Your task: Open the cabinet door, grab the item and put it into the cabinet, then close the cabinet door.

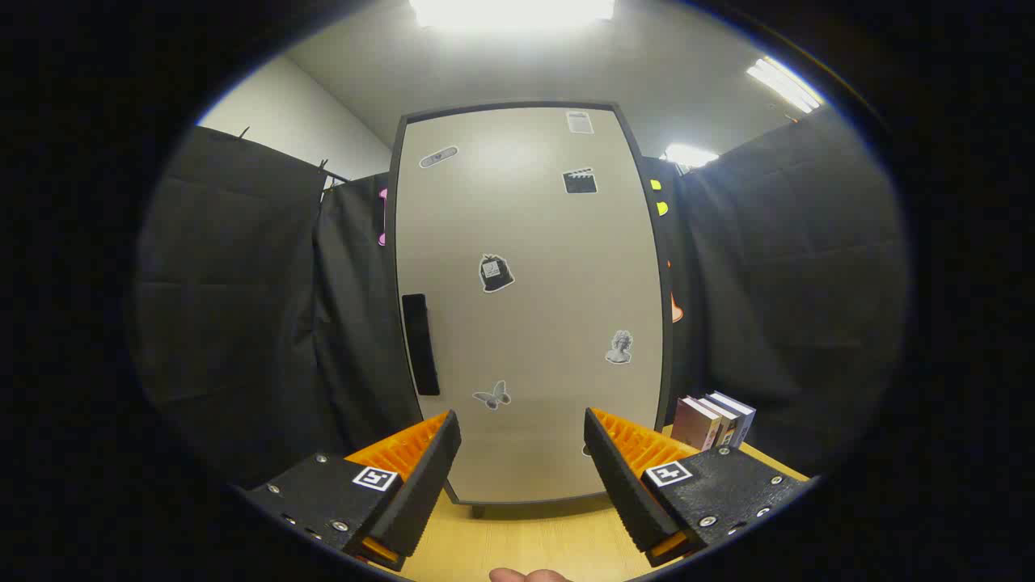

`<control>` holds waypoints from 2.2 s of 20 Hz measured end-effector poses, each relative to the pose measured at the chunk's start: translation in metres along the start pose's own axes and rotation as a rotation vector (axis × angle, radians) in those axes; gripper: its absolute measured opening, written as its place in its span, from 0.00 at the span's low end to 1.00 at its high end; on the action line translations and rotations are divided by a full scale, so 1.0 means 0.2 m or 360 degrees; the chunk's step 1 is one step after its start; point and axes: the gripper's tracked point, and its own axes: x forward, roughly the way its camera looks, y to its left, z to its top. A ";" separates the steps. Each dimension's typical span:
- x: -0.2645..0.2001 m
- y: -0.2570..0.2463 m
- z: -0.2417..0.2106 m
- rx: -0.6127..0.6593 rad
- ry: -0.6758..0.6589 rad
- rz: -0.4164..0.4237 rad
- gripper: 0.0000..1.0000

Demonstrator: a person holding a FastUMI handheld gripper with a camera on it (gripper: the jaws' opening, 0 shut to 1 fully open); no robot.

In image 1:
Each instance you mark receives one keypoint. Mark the long ceiling strip light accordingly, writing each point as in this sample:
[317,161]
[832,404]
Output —
[784,83]

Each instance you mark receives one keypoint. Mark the dark grey cabinet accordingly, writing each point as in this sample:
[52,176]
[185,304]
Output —
[665,339]

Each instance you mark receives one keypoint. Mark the black backdrop cloth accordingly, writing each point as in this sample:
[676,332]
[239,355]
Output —
[242,307]

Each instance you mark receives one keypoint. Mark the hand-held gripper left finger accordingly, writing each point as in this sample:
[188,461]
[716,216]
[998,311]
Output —
[424,481]

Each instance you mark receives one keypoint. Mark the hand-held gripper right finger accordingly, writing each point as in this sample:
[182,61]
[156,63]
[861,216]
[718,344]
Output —
[618,481]

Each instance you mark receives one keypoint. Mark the large ceiling light panel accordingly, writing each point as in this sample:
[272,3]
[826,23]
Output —
[511,12]

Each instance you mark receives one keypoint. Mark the grey cover book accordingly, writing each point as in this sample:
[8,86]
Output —
[726,420]

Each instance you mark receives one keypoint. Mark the small ceiling light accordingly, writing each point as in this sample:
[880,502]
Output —
[690,155]

